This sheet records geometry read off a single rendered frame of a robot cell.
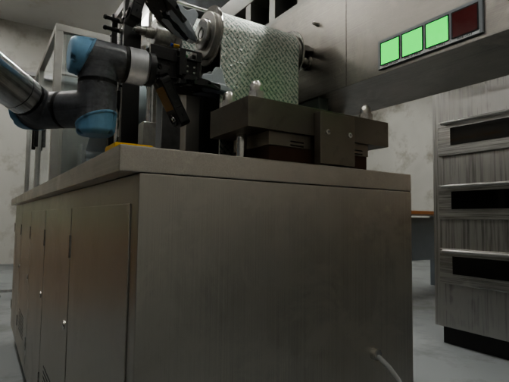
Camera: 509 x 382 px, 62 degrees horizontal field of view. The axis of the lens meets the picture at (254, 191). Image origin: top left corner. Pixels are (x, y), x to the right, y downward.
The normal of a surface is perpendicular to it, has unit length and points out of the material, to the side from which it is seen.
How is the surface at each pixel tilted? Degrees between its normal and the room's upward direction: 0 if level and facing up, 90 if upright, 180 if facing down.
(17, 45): 90
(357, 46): 90
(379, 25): 90
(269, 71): 90
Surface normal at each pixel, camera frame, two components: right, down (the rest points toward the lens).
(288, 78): 0.55, -0.05
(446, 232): -0.85, -0.04
